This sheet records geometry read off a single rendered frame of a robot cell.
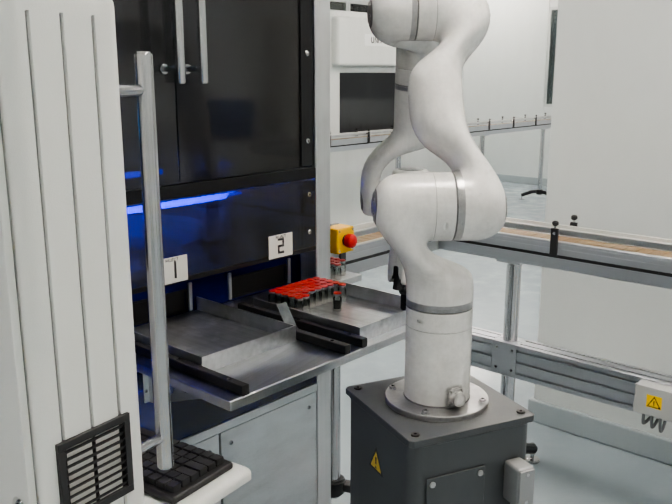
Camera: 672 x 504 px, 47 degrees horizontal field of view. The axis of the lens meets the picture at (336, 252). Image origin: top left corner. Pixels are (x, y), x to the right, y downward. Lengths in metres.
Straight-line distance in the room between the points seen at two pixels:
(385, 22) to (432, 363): 0.63
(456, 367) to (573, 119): 1.90
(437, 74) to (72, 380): 0.81
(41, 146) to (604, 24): 2.46
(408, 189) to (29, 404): 0.68
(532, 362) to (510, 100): 8.24
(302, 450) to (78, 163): 1.43
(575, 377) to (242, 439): 1.15
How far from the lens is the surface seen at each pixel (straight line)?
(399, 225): 1.31
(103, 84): 1.01
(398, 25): 1.50
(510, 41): 10.79
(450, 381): 1.41
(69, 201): 0.99
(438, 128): 1.39
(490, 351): 2.79
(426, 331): 1.37
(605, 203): 3.13
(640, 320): 3.17
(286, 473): 2.24
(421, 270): 1.34
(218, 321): 1.86
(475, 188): 1.33
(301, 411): 2.20
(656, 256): 2.44
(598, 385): 2.63
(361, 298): 2.01
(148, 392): 1.82
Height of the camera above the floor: 1.45
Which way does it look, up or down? 13 degrees down
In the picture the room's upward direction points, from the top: straight up
